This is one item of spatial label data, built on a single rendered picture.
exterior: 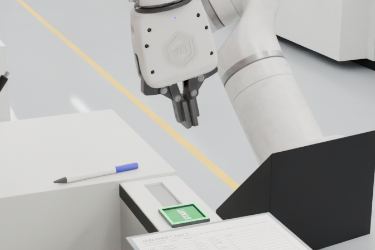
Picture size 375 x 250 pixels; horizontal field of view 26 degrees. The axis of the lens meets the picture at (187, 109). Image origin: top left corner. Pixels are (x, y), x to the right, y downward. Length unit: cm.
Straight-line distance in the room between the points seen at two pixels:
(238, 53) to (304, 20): 459
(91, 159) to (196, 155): 272
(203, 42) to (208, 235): 25
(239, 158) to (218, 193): 45
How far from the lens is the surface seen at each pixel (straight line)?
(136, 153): 136
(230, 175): 381
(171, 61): 103
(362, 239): 142
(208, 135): 432
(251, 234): 109
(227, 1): 146
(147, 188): 124
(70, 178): 125
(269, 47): 141
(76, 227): 127
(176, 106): 107
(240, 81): 138
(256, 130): 136
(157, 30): 101
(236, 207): 135
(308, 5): 591
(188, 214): 114
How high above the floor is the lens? 145
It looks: 18 degrees down
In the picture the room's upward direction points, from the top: straight up
